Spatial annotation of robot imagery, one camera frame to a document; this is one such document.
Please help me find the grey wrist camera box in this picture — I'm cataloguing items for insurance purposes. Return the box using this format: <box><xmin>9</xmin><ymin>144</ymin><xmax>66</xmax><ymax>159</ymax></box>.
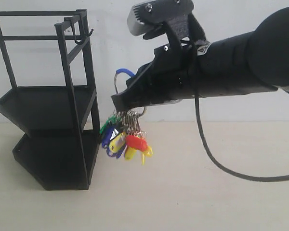
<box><xmin>127</xmin><ymin>0</ymin><xmax>194</xmax><ymax>40</ymax></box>

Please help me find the black cable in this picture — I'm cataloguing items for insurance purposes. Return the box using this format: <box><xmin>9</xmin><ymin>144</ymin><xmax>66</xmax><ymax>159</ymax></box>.
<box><xmin>194</xmin><ymin>40</ymin><xmax>289</xmax><ymax>183</ymax></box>

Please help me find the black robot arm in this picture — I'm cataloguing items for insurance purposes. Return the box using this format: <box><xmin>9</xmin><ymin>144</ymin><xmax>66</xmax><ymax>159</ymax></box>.
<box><xmin>111</xmin><ymin>6</ymin><xmax>289</xmax><ymax>111</ymax></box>

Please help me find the black metal two-tier rack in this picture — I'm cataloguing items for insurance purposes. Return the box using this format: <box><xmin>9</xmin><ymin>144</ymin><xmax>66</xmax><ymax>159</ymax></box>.
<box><xmin>0</xmin><ymin>9</ymin><xmax>100</xmax><ymax>191</ymax></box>

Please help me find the black S hook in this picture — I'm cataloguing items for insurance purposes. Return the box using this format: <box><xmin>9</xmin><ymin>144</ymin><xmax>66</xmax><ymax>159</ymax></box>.
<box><xmin>64</xmin><ymin>14</ymin><xmax>94</xmax><ymax>45</ymax></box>

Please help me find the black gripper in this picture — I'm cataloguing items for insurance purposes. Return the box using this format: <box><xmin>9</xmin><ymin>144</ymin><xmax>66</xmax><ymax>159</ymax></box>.
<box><xmin>111</xmin><ymin>13</ymin><xmax>206</xmax><ymax>111</ymax></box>

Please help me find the colourful key tag bunch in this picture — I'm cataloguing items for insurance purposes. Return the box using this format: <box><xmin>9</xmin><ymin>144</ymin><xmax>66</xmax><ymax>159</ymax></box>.
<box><xmin>99</xmin><ymin>68</ymin><xmax>154</xmax><ymax>166</ymax></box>

